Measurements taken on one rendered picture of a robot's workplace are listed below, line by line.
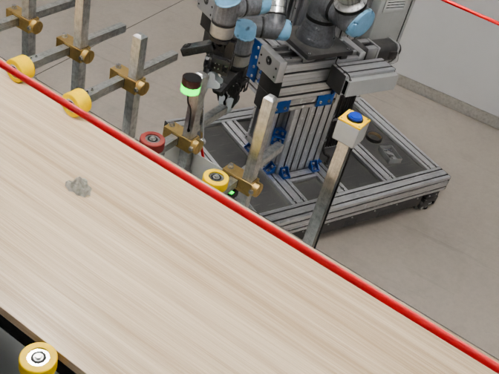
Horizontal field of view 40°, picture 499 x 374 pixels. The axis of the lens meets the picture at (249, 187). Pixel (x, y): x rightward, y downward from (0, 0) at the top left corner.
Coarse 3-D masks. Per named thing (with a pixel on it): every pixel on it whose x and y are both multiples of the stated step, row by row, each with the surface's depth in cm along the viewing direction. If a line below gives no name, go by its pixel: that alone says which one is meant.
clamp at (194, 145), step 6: (168, 126) 227; (180, 126) 228; (168, 132) 226; (174, 132) 225; (180, 132) 225; (180, 138) 224; (186, 138) 224; (198, 138) 226; (180, 144) 226; (186, 144) 224; (192, 144) 223; (198, 144) 223; (186, 150) 225; (192, 150) 224; (198, 150) 226
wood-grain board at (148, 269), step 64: (0, 128) 202; (64, 128) 209; (0, 192) 182; (64, 192) 187; (128, 192) 193; (192, 192) 198; (0, 256) 165; (64, 256) 169; (128, 256) 174; (192, 256) 179; (256, 256) 184; (64, 320) 155; (128, 320) 158; (192, 320) 162; (256, 320) 166; (320, 320) 171; (384, 320) 175
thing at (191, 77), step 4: (184, 76) 206; (188, 76) 206; (192, 76) 207; (196, 76) 207; (188, 80) 205; (192, 80) 205; (196, 80) 206; (188, 88) 206; (188, 96) 210; (196, 96) 213; (188, 100) 211; (188, 104) 213; (188, 128) 221
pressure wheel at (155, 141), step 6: (150, 132) 216; (156, 132) 216; (144, 138) 213; (150, 138) 213; (156, 138) 215; (162, 138) 215; (144, 144) 211; (150, 144) 211; (156, 144) 212; (162, 144) 212; (156, 150) 212; (162, 150) 214
